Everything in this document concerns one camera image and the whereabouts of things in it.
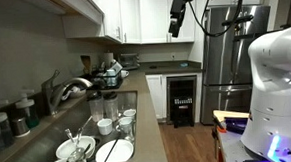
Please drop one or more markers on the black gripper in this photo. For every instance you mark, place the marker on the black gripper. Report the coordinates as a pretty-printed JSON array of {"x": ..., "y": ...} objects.
[{"x": 178, "y": 4}]

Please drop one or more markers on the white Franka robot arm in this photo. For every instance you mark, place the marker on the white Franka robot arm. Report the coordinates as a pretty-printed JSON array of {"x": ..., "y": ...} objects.
[{"x": 276, "y": 84}]

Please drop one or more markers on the chrome kitchen faucet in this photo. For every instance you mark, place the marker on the chrome kitchen faucet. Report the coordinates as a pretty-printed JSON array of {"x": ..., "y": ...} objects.
[{"x": 69, "y": 85}]

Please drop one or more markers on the small blue object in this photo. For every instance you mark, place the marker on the small blue object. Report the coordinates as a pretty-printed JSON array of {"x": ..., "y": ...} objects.
[{"x": 183, "y": 65}]

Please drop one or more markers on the silver toaster oven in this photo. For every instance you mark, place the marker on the silver toaster oven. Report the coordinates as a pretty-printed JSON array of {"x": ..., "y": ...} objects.
[{"x": 129, "y": 61}]

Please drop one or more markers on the stainless steel refrigerator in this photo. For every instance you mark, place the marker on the stainless steel refrigerator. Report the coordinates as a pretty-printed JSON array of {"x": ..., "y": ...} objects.
[{"x": 225, "y": 70}]

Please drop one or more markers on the white cup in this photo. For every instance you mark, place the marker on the white cup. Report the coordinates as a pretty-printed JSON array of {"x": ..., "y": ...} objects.
[{"x": 124, "y": 73}]

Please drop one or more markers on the narrow white lower cabinet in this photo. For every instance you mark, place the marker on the narrow white lower cabinet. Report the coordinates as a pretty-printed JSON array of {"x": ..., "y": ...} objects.
[{"x": 155, "y": 95}]

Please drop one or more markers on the white container in rack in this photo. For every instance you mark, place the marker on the white container in rack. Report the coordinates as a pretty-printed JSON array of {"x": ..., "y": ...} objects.
[{"x": 116, "y": 67}]

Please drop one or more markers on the paper towel roll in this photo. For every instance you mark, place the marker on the paper towel roll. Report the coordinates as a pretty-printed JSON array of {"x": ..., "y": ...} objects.
[{"x": 109, "y": 59}]

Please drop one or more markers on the black wine cooler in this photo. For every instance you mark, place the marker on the black wine cooler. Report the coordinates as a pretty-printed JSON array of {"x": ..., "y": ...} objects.
[{"x": 182, "y": 100}]

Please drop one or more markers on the black dish rack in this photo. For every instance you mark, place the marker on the black dish rack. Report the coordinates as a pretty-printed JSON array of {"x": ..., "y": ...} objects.
[{"x": 102, "y": 81}]

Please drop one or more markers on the wooden spatula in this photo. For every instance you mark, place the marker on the wooden spatula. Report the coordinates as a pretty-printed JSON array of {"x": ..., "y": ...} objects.
[{"x": 86, "y": 63}]

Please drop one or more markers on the white mug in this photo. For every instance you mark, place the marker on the white mug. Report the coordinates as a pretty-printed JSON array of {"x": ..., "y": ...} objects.
[
  {"x": 130, "y": 114},
  {"x": 105, "y": 127}
]

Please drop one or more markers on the white upper cabinet over sink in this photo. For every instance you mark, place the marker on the white upper cabinet over sink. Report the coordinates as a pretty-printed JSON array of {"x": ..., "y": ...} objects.
[{"x": 78, "y": 6}]

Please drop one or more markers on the glass jar with black lid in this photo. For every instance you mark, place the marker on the glass jar with black lid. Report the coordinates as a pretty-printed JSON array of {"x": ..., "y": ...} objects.
[
  {"x": 111, "y": 107},
  {"x": 95, "y": 107}
]

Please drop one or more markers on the wooden board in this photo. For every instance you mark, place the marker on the wooden board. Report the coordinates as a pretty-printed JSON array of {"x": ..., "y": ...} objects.
[{"x": 230, "y": 114}]

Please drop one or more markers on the orange clamp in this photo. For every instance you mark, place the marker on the orange clamp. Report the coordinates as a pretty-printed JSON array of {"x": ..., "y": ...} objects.
[{"x": 220, "y": 127}]

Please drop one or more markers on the clear glass mug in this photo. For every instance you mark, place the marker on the clear glass mug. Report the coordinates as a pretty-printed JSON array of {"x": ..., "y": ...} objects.
[{"x": 126, "y": 128}]

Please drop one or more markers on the bowl with sponge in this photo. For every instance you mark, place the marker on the bowl with sponge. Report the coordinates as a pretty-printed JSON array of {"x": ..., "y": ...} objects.
[{"x": 76, "y": 92}]

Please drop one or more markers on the white plate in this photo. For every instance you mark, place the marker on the white plate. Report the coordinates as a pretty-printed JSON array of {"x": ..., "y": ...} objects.
[{"x": 121, "y": 152}]

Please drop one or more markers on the metal spoon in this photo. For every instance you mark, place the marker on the metal spoon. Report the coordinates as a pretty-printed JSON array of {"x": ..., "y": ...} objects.
[{"x": 83, "y": 128}]

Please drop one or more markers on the black chopstick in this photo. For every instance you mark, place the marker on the black chopstick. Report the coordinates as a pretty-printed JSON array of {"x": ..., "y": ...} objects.
[{"x": 111, "y": 149}]

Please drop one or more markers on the metal fork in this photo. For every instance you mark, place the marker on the metal fork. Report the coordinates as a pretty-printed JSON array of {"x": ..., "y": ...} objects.
[{"x": 69, "y": 134}]

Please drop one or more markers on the stainless steel sink basin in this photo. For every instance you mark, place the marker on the stainless steel sink basin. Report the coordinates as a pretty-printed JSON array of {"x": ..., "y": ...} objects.
[{"x": 68, "y": 135}]

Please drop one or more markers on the large white bowl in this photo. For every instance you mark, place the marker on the large white bowl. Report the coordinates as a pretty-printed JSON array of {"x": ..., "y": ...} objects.
[{"x": 67, "y": 148}]

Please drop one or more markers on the clear drinking glass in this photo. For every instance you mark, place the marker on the clear drinking glass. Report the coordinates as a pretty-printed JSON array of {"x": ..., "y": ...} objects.
[{"x": 76, "y": 156}]

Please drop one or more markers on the soap dispenser with green liquid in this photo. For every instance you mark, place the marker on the soap dispenser with green liquid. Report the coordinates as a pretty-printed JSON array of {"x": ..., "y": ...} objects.
[{"x": 27, "y": 112}]

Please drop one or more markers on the small metal cup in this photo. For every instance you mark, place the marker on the small metal cup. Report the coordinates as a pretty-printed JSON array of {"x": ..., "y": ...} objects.
[{"x": 20, "y": 127}]

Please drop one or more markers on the wall outlet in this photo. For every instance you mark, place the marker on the wall outlet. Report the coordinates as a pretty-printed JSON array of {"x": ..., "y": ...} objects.
[{"x": 173, "y": 56}]

